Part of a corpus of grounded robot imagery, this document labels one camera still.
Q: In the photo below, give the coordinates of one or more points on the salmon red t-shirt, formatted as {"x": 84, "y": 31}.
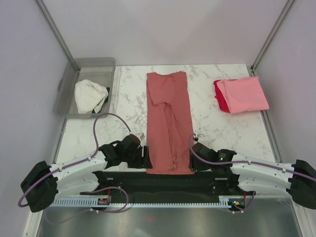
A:
{"x": 169, "y": 124}

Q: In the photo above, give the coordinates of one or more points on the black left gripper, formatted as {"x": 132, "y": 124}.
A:
{"x": 139, "y": 163}

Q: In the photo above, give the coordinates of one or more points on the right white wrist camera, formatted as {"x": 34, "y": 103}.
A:
{"x": 197, "y": 137}

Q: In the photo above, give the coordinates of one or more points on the white slotted cable duct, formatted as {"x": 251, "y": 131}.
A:
{"x": 99, "y": 202}

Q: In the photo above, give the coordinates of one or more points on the left aluminium frame post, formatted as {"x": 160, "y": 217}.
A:
{"x": 54, "y": 29}

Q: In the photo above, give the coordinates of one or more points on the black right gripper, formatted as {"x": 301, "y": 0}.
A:
{"x": 194, "y": 165}

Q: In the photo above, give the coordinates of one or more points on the white crumpled t-shirt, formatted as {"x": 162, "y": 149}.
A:
{"x": 84, "y": 92}

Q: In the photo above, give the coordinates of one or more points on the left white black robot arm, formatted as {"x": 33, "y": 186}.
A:
{"x": 47, "y": 183}

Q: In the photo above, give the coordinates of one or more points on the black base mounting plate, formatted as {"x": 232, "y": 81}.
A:
{"x": 201, "y": 186}

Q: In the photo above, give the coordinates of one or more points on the grey transparent plastic bin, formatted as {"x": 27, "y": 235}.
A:
{"x": 98, "y": 70}

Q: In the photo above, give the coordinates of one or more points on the aluminium frame post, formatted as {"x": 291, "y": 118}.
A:
{"x": 54, "y": 29}
{"x": 272, "y": 34}

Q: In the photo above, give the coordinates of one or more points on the right aluminium frame post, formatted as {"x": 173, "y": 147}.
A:
{"x": 272, "y": 34}

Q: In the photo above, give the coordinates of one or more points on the light pink folded t-shirt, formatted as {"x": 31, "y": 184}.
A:
{"x": 243, "y": 95}

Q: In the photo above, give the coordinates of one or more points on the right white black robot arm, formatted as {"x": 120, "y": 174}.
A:
{"x": 234, "y": 174}

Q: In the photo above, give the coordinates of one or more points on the magenta red folded t-shirt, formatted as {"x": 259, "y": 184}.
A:
{"x": 220, "y": 98}

